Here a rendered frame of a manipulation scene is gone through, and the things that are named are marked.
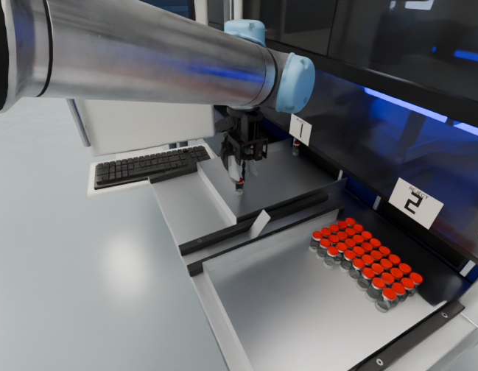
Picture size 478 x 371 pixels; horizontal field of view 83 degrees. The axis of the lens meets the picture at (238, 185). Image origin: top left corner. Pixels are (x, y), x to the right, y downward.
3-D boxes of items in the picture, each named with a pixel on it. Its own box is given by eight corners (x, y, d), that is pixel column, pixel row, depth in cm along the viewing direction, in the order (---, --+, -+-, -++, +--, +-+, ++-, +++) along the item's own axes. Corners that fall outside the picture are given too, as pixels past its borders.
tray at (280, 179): (289, 146, 95) (291, 138, 93) (345, 188, 76) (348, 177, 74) (197, 172, 82) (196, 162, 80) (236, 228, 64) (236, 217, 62)
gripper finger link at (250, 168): (252, 191, 69) (250, 160, 63) (241, 179, 73) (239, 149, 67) (263, 186, 70) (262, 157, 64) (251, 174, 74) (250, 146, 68)
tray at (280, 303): (334, 219, 66) (337, 208, 64) (437, 312, 48) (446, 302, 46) (203, 273, 54) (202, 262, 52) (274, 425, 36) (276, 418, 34)
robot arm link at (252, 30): (211, 21, 47) (241, 17, 53) (213, 85, 54) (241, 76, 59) (246, 25, 44) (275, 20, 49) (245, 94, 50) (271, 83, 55)
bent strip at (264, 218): (262, 227, 64) (264, 209, 61) (269, 235, 62) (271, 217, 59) (206, 248, 59) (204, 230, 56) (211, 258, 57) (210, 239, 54)
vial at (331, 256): (328, 258, 57) (333, 244, 54) (336, 266, 55) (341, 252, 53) (320, 262, 56) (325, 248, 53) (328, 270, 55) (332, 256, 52)
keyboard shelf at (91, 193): (202, 138, 121) (202, 133, 119) (222, 172, 100) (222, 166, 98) (93, 157, 108) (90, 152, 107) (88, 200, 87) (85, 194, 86)
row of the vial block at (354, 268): (322, 240, 61) (326, 225, 58) (390, 309, 48) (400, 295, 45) (314, 244, 60) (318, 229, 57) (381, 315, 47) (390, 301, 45)
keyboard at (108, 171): (204, 148, 109) (203, 143, 107) (214, 166, 98) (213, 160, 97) (96, 168, 98) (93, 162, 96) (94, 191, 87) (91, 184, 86)
